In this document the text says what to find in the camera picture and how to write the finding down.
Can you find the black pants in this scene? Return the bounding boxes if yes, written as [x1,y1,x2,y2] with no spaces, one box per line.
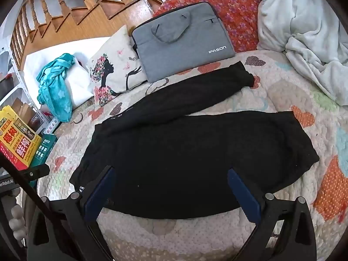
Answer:
[70,62,319,219]

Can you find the green box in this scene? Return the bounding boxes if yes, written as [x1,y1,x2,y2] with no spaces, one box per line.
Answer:
[30,134,57,167]

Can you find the yellow red box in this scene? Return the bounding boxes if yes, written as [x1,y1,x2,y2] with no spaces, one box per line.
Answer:
[0,105,41,171]

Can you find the teal star cloth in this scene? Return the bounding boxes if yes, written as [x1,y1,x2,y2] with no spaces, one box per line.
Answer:
[36,53,75,123]

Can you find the heart pattern quilt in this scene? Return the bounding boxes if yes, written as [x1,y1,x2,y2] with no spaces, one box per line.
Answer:
[37,51,347,260]

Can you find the white printed lady pillow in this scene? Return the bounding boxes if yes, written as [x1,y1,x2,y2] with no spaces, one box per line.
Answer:
[87,25,147,107]

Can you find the white metal shelf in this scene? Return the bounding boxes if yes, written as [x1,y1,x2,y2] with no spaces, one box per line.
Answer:
[1,45,60,134]

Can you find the light blue fleece blanket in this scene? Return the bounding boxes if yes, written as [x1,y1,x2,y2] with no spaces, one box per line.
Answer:
[257,0,347,105]

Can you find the grey laptop bag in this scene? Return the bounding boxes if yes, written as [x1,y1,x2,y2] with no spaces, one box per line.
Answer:
[132,2,235,82]

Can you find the wooden stair railing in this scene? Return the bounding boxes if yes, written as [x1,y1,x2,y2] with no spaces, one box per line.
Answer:
[9,0,163,70]

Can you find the red floral pillow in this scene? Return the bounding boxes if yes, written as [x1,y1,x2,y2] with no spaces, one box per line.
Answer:
[155,0,261,52]

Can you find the black cable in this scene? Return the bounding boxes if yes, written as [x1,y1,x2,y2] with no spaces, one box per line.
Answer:
[0,151,82,261]

